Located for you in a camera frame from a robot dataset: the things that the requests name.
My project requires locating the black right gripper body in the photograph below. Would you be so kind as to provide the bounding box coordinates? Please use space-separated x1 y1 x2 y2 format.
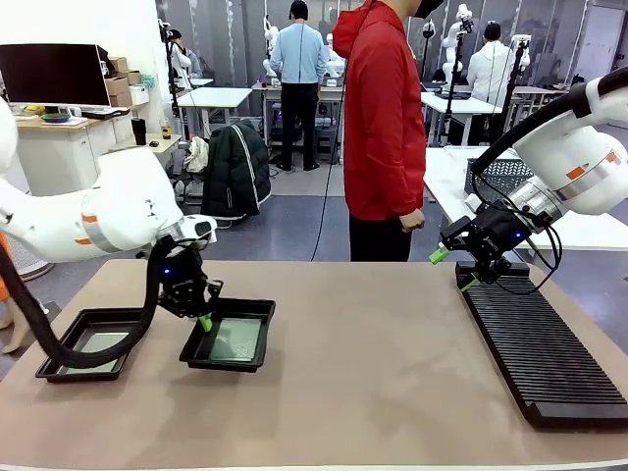
460 201 535 270

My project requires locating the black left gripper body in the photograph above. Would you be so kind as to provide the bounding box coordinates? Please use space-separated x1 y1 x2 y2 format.
155 238 213 321

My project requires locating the black ESD tray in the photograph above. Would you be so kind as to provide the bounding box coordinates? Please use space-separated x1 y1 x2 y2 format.
179 297 277 374
34 307 148 384

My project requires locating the green circuit board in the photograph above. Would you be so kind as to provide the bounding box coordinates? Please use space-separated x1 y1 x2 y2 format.
63 331 132 376
208 317 269 363

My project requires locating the person's right forearm red sleeve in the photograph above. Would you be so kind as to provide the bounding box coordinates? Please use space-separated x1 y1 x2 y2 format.
389 146 427 217

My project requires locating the person's right hand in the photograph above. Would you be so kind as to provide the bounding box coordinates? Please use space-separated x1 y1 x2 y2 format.
398 209 427 236

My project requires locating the white rounded table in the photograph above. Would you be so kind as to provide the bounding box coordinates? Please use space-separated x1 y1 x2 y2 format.
421 145 628 252

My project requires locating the grey plastic mesh basket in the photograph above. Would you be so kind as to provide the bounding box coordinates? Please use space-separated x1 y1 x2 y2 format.
465 157 537 198

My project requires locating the black slotted board rack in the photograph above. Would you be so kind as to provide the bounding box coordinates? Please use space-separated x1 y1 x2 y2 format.
454 261 628 432

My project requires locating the dark green padded jacket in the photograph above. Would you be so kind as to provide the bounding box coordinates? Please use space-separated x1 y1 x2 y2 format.
199 119 272 221

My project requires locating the person in red jacket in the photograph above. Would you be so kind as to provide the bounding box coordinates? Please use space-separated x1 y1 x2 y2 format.
332 0 445 263

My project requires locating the white background work table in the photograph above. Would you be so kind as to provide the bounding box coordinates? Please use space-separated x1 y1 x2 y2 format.
420 90 504 147

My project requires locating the white cloth bag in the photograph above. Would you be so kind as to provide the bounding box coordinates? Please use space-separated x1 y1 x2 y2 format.
185 135 212 174

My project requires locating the small wooden side desk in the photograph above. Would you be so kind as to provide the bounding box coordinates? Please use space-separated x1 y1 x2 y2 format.
108 132 183 163

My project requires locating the white cylindrical air purifier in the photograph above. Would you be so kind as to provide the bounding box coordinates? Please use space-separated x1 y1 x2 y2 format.
7 234 54 282

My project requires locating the grey step stool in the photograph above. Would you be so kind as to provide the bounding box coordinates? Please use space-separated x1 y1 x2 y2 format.
315 126 340 166

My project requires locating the person in white hoodie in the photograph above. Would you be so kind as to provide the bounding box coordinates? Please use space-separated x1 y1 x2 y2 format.
465 22 517 147

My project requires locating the mannequin foot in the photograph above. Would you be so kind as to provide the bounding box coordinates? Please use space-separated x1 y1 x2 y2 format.
0 293 31 355

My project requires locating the orange garment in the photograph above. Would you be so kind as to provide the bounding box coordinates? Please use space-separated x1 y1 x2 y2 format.
0 233 14 301

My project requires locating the black keyboard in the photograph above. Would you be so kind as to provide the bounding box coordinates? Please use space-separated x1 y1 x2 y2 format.
80 106 131 120

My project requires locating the white background desk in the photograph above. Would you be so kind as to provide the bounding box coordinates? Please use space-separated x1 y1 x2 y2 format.
176 86 254 139

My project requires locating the grey background workbench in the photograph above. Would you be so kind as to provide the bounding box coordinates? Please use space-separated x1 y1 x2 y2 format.
251 80 348 163

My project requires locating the person in light blue shirt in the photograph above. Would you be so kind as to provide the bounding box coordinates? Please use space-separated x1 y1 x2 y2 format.
269 0 329 173

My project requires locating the black computer monitor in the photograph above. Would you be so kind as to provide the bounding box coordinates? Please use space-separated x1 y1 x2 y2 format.
0 43 112 108

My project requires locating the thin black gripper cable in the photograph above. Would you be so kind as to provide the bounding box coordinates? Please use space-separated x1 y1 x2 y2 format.
473 161 564 295

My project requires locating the black floor cable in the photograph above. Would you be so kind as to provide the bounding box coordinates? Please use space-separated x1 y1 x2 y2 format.
306 161 347 262

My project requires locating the left arm black cable sleeve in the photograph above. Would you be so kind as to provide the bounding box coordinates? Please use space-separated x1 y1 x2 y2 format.
0 238 169 370

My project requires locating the black camera tripod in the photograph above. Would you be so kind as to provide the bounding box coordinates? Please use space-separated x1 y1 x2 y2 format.
499 33 532 134

